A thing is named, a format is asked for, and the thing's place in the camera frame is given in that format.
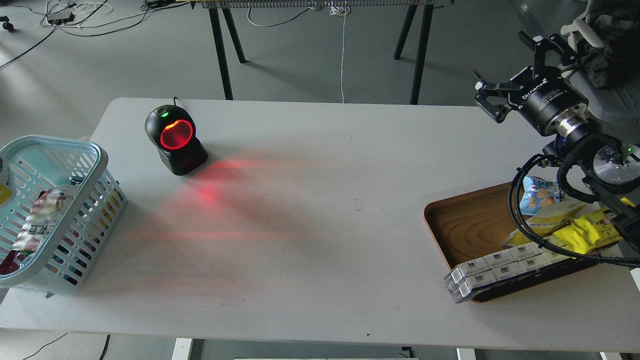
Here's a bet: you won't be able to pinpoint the black table trestle left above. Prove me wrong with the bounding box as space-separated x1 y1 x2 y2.
207 7 248 101

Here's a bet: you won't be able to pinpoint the white hanging cable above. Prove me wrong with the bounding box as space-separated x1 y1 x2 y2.
330 4 352 104

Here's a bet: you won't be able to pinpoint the floor cables and adapter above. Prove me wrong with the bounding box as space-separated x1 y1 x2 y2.
0 0 191 71

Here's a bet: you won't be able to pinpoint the light blue plastic basket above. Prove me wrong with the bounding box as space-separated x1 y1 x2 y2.
0 135 126 297

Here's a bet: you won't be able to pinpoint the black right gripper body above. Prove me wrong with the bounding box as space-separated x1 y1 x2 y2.
507 67 588 137

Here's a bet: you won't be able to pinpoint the black barcode scanner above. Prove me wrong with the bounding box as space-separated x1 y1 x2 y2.
144 96 209 176

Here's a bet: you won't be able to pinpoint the yellow white snack pouch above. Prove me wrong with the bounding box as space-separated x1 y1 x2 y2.
0 157 15 208

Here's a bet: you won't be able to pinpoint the yellow snack bag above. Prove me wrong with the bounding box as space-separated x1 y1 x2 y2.
550 207 624 255

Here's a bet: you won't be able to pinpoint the black table trestle right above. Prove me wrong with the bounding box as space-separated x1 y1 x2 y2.
393 0 435 105

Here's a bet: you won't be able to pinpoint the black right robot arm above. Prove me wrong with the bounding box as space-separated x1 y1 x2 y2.
473 31 639 251

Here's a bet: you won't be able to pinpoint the black table trestle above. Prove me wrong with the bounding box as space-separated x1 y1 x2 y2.
393 0 435 105
207 7 248 101

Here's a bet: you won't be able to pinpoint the wooden tray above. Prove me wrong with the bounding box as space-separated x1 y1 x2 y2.
423 183 595 291

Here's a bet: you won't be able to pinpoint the clear pack white boxes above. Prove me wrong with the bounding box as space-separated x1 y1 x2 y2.
443 242 572 304

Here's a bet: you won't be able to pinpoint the red white snack bag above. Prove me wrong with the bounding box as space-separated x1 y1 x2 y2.
0 185 80 275

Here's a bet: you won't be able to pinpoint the blue snack bag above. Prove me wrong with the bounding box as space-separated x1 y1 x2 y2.
519 175 563 216

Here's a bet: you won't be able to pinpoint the pale yellow snack pouch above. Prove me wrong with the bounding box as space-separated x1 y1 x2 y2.
526 199 588 238

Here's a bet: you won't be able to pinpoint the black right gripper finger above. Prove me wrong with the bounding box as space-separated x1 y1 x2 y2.
518 31 583 81
472 71 524 124

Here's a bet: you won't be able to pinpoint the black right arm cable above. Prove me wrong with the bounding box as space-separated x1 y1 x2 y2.
507 154 640 267

